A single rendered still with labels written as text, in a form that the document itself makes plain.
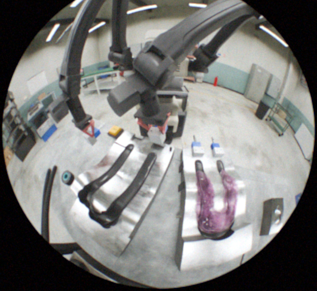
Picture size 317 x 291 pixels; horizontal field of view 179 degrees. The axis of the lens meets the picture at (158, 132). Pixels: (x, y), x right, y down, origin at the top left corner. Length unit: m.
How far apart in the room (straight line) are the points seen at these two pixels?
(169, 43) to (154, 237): 0.54
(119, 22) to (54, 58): 6.64
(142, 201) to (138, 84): 0.31
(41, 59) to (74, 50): 6.56
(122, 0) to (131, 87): 0.37
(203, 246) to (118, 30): 0.78
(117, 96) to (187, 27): 0.19
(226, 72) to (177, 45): 5.59
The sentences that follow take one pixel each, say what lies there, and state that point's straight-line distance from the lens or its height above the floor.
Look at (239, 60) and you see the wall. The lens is 5.95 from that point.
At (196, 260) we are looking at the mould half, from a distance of 0.38.
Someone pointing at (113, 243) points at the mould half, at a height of 0.86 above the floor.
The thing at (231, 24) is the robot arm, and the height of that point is 1.40.
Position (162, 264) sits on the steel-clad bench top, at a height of 0.80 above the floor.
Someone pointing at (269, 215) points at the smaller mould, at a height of 0.85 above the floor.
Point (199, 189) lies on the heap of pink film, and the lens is 0.34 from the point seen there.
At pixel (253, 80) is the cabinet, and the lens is 5.83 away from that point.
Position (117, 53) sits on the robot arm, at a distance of 0.53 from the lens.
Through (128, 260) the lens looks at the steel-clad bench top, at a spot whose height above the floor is 0.80.
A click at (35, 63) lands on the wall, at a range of 6.82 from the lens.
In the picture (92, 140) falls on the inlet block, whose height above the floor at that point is 0.93.
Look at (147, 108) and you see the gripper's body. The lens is 0.27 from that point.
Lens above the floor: 1.22
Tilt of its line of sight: 44 degrees down
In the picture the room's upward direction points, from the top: straight up
